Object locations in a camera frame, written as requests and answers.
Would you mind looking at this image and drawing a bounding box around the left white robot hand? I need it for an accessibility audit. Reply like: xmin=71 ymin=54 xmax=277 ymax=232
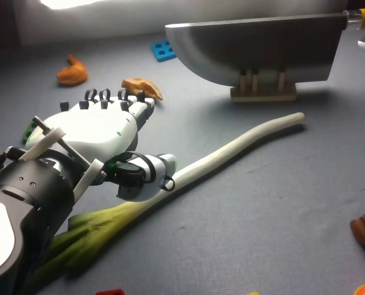
xmin=25 ymin=88 xmax=178 ymax=202

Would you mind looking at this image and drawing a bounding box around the large knife with yellow handle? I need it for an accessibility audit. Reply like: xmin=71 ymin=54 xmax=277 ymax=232
xmin=165 ymin=7 xmax=365 ymax=89

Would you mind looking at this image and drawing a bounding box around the long leek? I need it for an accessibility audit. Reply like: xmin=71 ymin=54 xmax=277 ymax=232
xmin=22 ymin=112 xmax=305 ymax=295

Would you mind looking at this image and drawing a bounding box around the orange toy chicken drumstick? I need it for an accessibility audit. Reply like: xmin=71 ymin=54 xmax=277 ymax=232
xmin=56 ymin=53 xmax=88 ymax=87

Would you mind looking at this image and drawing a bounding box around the green pentagon block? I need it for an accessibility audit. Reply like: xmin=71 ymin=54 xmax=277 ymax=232
xmin=23 ymin=120 xmax=38 ymax=144

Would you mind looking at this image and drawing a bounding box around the blue square four-hole block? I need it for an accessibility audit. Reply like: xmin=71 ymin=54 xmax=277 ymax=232
xmin=151 ymin=39 xmax=177 ymax=63

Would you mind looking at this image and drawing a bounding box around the wooden peg board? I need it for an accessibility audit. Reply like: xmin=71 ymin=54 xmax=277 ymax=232
xmin=230 ymin=69 xmax=297 ymax=102

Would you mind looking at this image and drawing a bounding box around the grey table cloth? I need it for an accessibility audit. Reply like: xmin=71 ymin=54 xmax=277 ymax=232
xmin=0 ymin=27 xmax=365 ymax=295

